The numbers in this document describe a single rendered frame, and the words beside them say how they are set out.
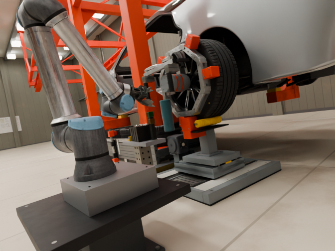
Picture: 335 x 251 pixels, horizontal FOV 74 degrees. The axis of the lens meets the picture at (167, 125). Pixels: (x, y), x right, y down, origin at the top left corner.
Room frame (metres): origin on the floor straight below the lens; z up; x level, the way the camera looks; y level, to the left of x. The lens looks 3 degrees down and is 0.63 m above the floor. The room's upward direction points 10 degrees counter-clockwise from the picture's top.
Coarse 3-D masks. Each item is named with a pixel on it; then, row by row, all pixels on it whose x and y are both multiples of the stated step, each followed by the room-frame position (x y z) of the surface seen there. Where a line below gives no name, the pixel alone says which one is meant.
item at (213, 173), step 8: (232, 160) 1.78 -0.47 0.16; (240, 160) 1.79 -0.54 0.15; (176, 168) 2.02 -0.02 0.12; (184, 168) 1.91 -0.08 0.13; (192, 168) 1.82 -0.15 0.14; (200, 168) 1.73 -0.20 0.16; (208, 168) 1.65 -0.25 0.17; (216, 168) 1.64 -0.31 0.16; (224, 168) 1.69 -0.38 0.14; (232, 168) 1.73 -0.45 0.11; (208, 176) 1.67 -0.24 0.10; (216, 176) 1.64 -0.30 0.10
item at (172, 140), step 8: (168, 136) 2.17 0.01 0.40; (176, 136) 2.06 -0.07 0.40; (168, 144) 2.15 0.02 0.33; (176, 144) 2.06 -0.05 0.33; (184, 144) 2.09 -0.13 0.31; (192, 144) 2.18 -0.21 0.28; (176, 152) 2.08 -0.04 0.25; (184, 152) 2.10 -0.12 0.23; (192, 152) 2.27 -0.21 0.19; (176, 160) 2.18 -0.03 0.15
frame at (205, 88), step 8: (176, 48) 1.74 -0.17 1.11; (184, 48) 1.67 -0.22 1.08; (192, 56) 1.61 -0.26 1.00; (200, 56) 1.58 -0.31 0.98; (200, 64) 1.55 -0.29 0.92; (200, 72) 1.56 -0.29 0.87; (200, 80) 1.57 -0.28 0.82; (208, 80) 1.58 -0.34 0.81; (200, 88) 1.58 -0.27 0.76; (208, 88) 1.57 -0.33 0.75; (168, 96) 2.00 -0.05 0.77; (200, 96) 1.59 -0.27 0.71; (200, 104) 1.67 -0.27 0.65; (176, 112) 1.86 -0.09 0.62; (184, 112) 1.77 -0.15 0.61; (192, 112) 1.68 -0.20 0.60
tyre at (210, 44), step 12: (204, 48) 1.61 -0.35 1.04; (216, 48) 1.64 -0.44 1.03; (216, 60) 1.56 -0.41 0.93; (228, 60) 1.63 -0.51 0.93; (228, 72) 1.61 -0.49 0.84; (216, 84) 1.56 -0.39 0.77; (228, 84) 1.61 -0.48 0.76; (216, 96) 1.59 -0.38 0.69; (228, 96) 1.66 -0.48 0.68; (204, 108) 1.70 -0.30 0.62; (216, 108) 1.67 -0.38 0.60; (228, 108) 1.77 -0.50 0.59
